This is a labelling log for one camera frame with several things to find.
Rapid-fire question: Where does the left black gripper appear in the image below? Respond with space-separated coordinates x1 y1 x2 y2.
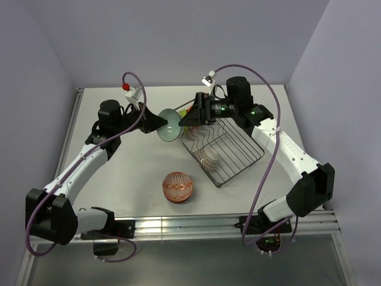
114 102 167 135

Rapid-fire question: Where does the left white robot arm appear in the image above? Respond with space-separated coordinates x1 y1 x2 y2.
26 100 168 245

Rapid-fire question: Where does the orange patterned bowl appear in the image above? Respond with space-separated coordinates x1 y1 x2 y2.
162 172 193 200

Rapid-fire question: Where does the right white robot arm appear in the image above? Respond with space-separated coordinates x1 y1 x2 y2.
179 76 335 232

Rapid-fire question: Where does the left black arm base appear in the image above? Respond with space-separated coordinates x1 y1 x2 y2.
80 219 137 260

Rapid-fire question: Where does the purple cable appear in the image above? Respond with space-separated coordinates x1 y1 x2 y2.
24 70 146 263
213 63 299 254

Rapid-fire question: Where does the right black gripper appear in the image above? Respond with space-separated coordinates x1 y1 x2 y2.
179 91 239 126

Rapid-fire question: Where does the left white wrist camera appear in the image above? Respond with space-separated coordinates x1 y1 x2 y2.
121 83 142 107

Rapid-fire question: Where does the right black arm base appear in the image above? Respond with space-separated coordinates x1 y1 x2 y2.
245 215 292 253

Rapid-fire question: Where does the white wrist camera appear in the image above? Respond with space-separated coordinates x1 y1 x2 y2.
121 83 142 107
202 70 216 94

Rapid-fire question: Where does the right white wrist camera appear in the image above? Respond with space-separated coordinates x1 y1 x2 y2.
202 70 216 94

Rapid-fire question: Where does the pale green celadon bowl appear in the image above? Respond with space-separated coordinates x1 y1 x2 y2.
157 108 184 142

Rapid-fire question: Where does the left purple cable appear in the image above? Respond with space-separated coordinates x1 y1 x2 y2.
24 70 146 263

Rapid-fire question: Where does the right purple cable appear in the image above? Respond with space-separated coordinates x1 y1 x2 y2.
213 63 299 254

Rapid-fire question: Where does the brown patterned bowl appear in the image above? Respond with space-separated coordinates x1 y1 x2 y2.
193 146 219 172

